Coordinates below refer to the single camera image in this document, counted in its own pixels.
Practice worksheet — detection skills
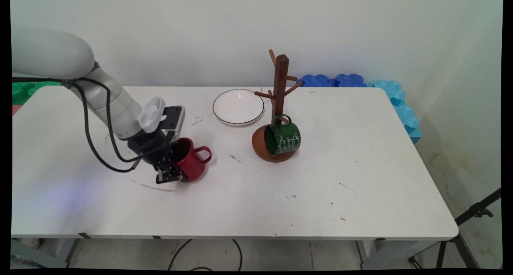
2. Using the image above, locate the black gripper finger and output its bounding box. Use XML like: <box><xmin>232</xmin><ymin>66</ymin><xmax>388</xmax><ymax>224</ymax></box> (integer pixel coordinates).
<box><xmin>156</xmin><ymin>164</ymin><xmax>190</xmax><ymax>184</ymax></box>
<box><xmin>162</xmin><ymin>140</ymin><xmax>184</xmax><ymax>166</ymax></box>

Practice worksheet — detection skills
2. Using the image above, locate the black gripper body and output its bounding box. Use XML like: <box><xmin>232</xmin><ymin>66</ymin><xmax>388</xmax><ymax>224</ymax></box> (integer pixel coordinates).
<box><xmin>128</xmin><ymin>129</ymin><xmax>173</xmax><ymax>166</ymax></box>

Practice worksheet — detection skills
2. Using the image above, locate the red ceramic mug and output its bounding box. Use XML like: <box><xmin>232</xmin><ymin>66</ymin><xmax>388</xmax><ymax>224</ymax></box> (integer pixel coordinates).
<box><xmin>174</xmin><ymin>137</ymin><xmax>212</xmax><ymax>182</ymax></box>

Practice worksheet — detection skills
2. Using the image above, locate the white vented wrist module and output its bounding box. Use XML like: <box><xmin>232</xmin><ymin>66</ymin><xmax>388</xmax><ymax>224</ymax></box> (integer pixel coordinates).
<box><xmin>136</xmin><ymin>97</ymin><xmax>167</xmax><ymax>133</ymax></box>

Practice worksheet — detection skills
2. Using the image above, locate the white plate with dark rim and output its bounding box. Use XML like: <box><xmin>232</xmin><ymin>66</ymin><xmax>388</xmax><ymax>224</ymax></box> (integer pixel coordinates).
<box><xmin>212</xmin><ymin>89</ymin><xmax>265</xmax><ymax>126</ymax></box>

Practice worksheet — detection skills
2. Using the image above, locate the green enamel mug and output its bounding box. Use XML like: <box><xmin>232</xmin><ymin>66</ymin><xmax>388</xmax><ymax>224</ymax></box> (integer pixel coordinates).
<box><xmin>263</xmin><ymin>114</ymin><xmax>301</xmax><ymax>156</ymax></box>

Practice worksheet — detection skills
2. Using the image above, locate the white table leg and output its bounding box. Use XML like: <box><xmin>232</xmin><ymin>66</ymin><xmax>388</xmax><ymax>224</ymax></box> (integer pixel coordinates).
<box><xmin>55</xmin><ymin>238</ymin><xmax>81</xmax><ymax>264</ymax></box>

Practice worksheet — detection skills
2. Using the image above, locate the brown wooden mug tree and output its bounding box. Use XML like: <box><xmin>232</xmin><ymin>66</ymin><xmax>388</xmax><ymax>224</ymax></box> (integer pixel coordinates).
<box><xmin>252</xmin><ymin>49</ymin><xmax>304</xmax><ymax>163</ymax></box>

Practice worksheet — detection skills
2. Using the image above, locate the green foam mat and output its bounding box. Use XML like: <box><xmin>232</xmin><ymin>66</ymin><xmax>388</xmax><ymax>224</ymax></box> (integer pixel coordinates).
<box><xmin>12</xmin><ymin>81</ymin><xmax>61</xmax><ymax>105</ymax></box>

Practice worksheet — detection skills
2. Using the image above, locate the dark blue foam mat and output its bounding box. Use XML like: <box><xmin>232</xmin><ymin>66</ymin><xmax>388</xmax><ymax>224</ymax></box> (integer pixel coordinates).
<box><xmin>334</xmin><ymin>73</ymin><xmax>368</xmax><ymax>88</ymax></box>
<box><xmin>297</xmin><ymin>74</ymin><xmax>336</xmax><ymax>88</ymax></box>

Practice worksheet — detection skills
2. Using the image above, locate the light blue foam mat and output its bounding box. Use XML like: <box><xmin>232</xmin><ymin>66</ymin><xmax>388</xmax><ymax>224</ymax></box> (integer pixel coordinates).
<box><xmin>367</xmin><ymin>80</ymin><xmax>422</xmax><ymax>144</ymax></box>

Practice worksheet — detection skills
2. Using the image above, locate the black tripod stand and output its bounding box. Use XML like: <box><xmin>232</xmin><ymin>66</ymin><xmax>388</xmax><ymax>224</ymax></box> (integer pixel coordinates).
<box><xmin>408</xmin><ymin>188</ymin><xmax>502</xmax><ymax>269</ymax></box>

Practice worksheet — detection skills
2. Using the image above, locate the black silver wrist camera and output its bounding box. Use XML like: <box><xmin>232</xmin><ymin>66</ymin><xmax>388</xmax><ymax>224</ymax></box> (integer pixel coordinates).
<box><xmin>159</xmin><ymin>105</ymin><xmax>186</xmax><ymax>142</ymax></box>

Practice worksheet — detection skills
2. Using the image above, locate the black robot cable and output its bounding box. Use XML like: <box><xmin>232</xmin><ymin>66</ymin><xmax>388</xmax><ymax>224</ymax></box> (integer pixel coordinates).
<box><xmin>78</xmin><ymin>77</ymin><xmax>177</xmax><ymax>163</ymax></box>
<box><xmin>12</xmin><ymin>77</ymin><xmax>141</xmax><ymax>173</ymax></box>

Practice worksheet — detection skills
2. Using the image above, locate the black floor cable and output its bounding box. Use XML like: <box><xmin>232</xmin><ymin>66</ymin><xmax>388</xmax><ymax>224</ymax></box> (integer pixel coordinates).
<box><xmin>167</xmin><ymin>239</ymin><xmax>243</xmax><ymax>271</ymax></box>

